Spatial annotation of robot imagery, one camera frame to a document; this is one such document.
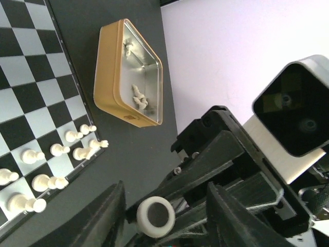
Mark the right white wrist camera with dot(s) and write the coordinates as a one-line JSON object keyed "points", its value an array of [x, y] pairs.
{"points": [[290, 117]]}

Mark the white chess pawn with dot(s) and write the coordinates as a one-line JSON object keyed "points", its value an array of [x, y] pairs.
{"points": [[128, 49], [86, 129]]}

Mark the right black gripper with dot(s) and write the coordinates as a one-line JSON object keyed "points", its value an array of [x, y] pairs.
{"points": [[220, 151]]}

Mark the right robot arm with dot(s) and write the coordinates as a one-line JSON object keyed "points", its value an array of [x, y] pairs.
{"points": [[311, 188]]}

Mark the white chess piece lying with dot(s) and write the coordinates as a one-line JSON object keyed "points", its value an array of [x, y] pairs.
{"points": [[139, 98]]}

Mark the gold tin box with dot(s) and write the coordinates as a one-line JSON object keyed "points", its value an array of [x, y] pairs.
{"points": [[115, 74]]}

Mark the black and silver chessboard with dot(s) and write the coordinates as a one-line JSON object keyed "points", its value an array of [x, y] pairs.
{"points": [[41, 99]]}

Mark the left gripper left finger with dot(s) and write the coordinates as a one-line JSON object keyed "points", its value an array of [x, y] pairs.
{"points": [[100, 223]]}

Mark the white chess pawn lying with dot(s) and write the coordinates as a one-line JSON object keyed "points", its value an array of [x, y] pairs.
{"points": [[128, 49]]}

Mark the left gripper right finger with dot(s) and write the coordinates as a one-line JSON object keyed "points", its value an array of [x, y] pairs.
{"points": [[229, 223]]}

